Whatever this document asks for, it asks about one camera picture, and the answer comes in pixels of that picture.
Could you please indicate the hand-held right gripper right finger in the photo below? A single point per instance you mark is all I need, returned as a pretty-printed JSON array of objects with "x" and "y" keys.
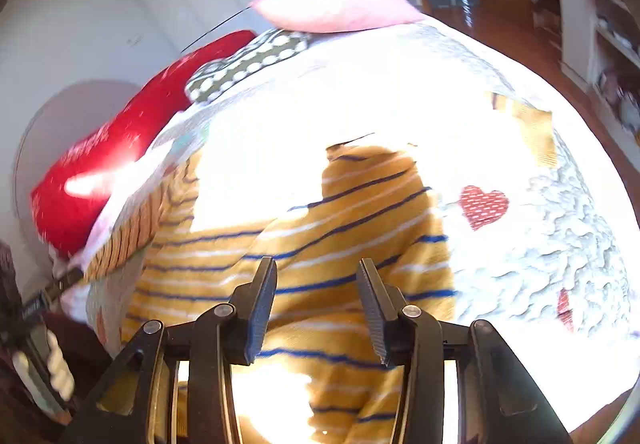
[{"x": 374, "y": 309}]

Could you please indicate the white shelf unit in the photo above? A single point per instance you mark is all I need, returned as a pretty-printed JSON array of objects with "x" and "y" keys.
[{"x": 575, "y": 24}]

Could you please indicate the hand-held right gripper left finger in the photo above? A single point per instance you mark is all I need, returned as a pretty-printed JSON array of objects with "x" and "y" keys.
[{"x": 260, "y": 309}]

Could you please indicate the green sheep print pillow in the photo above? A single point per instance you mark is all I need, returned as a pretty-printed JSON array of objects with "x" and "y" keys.
[{"x": 250, "y": 59}]

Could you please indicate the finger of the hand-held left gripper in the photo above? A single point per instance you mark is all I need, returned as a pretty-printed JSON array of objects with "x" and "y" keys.
[{"x": 65, "y": 283}]

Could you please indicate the person's left hand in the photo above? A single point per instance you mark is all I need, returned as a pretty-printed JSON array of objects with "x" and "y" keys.
[{"x": 57, "y": 369}]

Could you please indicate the yellow striped sweater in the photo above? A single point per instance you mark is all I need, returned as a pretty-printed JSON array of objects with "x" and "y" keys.
[{"x": 340, "y": 234}]

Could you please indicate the pink pillow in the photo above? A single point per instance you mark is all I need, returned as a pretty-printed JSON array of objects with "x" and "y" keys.
[{"x": 335, "y": 4}]

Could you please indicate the red patterned pillow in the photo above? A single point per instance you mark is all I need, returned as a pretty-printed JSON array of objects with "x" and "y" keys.
[{"x": 125, "y": 134}]

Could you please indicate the heart print quilt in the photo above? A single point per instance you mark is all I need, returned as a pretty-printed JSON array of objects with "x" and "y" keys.
[{"x": 525, "y": 264}]

